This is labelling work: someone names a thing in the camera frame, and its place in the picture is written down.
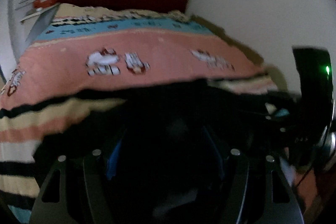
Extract black hooded jacket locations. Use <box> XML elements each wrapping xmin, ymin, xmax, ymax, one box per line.
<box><xmin>32</xmin><ymin>78</ymin><xmax>297</xmax><ymax>224</ymax></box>

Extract beige round fan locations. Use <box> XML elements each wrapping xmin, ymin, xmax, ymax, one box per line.
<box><xmin>264</xmin><ymin>64</ymin><xmax>288</xmax><ymax>92</ymax></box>

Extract olive green cloth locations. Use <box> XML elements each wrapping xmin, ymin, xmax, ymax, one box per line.
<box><xmin>191</xmin><ymin>15</ymin><xmax>264</xmax><ymax>65</ymax></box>

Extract pink Hello Kitty blanket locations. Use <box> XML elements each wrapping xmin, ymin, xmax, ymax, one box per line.
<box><xmin>1</xmin><ymin>3</ymin><xmax>277</xmax><ymax>223</ymax></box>

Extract orange box on shelf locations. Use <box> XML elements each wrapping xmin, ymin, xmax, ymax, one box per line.
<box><xmin>33</xmin><ymin>0</ymin><xmax>60</xmax><ymax>9</ymax></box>

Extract white wall shelf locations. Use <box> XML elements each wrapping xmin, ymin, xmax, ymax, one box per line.
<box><xmin>20</xmin><ymin>3</ymin><xmax>59</xmax><ymax>23</ymax></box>

